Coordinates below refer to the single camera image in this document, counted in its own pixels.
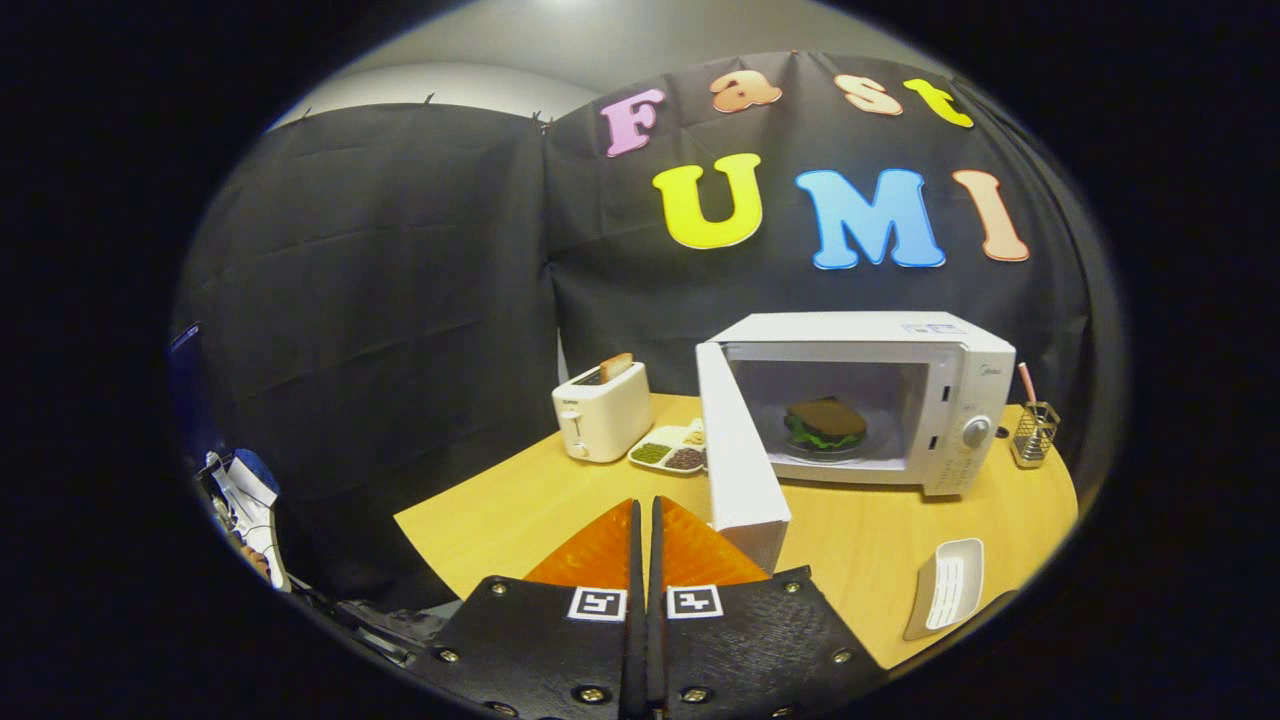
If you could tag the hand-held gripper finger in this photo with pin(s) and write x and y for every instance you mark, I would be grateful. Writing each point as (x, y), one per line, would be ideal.
(655, 640)
(637, 640)

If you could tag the brown bread lettuce sandwich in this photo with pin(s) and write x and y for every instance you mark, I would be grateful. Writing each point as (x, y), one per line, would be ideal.
(825, 420)

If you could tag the white microwave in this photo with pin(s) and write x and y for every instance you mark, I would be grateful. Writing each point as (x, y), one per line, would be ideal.
(960, 360)

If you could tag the white divided snack tray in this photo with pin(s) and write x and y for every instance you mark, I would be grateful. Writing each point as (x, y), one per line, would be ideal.
(665, 455)

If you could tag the white toaster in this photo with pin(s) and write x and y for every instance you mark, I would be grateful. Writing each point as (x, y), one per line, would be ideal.
(605, 420)

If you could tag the toast slice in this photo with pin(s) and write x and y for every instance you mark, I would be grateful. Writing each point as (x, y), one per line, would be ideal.
(616, 367)

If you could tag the white rectangular dish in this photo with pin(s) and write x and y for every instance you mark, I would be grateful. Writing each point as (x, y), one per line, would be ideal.
(945, 590)

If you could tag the white and blue object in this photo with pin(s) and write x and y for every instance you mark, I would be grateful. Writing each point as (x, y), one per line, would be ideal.
(250, 500)

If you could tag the pink straw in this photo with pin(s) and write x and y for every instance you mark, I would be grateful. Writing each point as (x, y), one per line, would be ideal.
(1027, 383)

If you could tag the computer monitor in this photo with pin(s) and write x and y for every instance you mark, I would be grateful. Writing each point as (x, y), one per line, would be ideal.
(188, 400)

